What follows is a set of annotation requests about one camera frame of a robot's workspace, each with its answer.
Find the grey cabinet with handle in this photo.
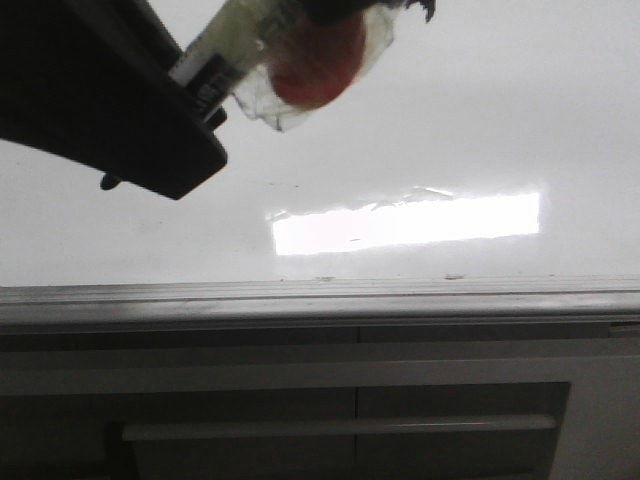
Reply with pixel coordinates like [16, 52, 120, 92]
[1, 324, 639, 479]

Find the white black whiteboard marker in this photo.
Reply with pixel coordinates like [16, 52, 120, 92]
[169, 1, 303, 117]

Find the white whiteboard with aluminium frame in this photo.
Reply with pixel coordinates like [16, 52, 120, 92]
[1, 1, 639, 332]

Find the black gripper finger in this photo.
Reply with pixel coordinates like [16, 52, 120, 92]
[1, 1, 227, 200]
[299, 0, 436, 25]

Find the red round magnet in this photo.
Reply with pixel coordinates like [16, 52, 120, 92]
[233, 7, 399, 132]

